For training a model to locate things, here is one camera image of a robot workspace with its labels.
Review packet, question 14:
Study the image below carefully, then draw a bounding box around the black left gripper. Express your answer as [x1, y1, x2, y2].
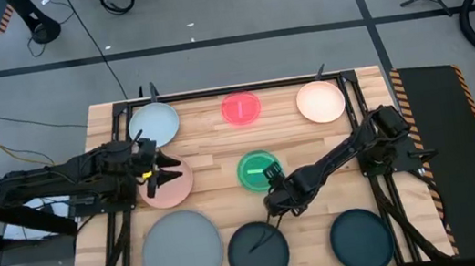
[127, 132, 186, 190]

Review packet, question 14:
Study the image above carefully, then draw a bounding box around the black frame clamp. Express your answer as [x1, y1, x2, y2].
[312, 63, 329, 82]
[136, 81, 161, 107]

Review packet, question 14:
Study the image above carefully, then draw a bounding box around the black aluminium table frame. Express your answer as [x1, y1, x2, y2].
[49, 59, 457, 266]

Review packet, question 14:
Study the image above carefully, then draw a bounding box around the black floor stand base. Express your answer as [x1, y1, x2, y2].
[5, 0, 65, 49]

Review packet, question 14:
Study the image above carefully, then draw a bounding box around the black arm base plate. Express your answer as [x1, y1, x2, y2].
[355, 132, 427, 179]
[66, 187, 139, 220]

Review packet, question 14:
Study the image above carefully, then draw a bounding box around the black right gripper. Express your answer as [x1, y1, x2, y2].
[239, 173, 311, 255]

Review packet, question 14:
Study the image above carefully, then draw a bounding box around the yellow floor cable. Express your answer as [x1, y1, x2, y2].
[0, 129, 57, 173]

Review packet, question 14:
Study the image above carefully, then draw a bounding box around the light blue plastic plate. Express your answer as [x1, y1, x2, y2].
[125, 98, 184, 151]

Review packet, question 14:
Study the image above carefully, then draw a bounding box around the large black hazard-striped mat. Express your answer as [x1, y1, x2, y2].
[388, 57, 475, 266]

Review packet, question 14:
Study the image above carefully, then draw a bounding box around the cream white plastic plate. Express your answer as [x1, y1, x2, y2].
[294, 77, 349, 128]

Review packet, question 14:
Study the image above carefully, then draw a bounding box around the large grey plastic plate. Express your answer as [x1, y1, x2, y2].
[135, 204, 227, 266]

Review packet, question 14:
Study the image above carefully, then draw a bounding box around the white sheet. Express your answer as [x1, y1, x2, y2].
[0, 193, 77, 243]

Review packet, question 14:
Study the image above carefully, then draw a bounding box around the pink plastic plate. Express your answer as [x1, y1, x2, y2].
[133, 150, 198, 213]

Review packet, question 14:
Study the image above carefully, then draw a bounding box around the green translucent plastic plate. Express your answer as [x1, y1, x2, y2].
[233, 147, 286, 195]

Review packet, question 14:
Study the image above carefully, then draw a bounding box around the dark teal plastic plate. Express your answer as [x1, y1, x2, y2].
[325, 203, 398, 266]

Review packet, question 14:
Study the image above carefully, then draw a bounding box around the long black floor cable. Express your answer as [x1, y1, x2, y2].
[62, 0, 129, 107]

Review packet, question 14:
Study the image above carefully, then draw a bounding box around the red translucent plastic plate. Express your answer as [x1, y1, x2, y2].
[219, 88, 264, 129]

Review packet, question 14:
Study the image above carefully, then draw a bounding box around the black wrist camera yellow label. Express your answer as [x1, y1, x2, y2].
[141, 169, 161, 200]

